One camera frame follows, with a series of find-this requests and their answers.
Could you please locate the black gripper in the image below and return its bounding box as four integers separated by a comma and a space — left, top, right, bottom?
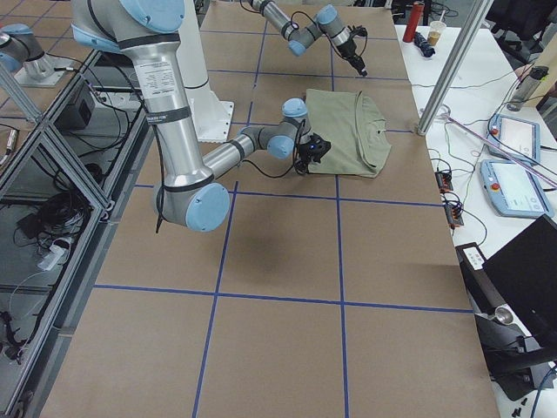
298, 133, 332, 172
337, 38, 367, 77

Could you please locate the olive green long-sleeve shirt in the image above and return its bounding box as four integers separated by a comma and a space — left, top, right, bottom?
305, 89, 391, 178

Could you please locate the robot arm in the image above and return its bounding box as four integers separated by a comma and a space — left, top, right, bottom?
71, 1, 331, 233
239, 0, 367, 77

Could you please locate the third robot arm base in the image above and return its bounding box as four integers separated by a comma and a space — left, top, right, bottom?
1, 24, 77, 88

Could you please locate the folded dark blue umbrella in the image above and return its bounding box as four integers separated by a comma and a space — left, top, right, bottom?
413, 31, 435, 58

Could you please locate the red cylindrical bottle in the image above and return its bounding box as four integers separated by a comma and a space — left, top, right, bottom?
402, 1, 425, 43

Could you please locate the iced coffee cup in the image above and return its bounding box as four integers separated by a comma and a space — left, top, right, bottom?
427, 11, 446, 47

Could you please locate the orange terminal board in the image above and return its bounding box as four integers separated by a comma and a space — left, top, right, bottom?
435, 170, 453, 193
443, 200, 464, 230

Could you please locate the far blue teach pendant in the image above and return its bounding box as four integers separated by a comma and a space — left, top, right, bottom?
487, 114, 540, 162

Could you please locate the blue teach pendant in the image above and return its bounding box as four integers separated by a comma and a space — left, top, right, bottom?
480, 160, 555, 219
487, 114, 540, 162

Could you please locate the white reacher grabber stick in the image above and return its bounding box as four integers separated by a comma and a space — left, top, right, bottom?
434, 105, 556, 188

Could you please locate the near blue teach pendant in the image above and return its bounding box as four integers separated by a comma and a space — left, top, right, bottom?
480, 160, 555, 219

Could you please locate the black monitor on stand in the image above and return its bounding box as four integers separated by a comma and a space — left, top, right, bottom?
456, 215, 556, 401

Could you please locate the white power strip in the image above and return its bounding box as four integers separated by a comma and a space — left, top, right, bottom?
37, 244, 67, 271

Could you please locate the aluminium frame post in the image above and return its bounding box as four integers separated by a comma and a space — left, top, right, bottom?
416, 0, 493, 136

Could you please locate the black box under frame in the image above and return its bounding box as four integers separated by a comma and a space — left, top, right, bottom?
54, 83, 95, 131

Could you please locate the aluminium frame structure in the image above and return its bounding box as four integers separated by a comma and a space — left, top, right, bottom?
1, 52, 151, 417

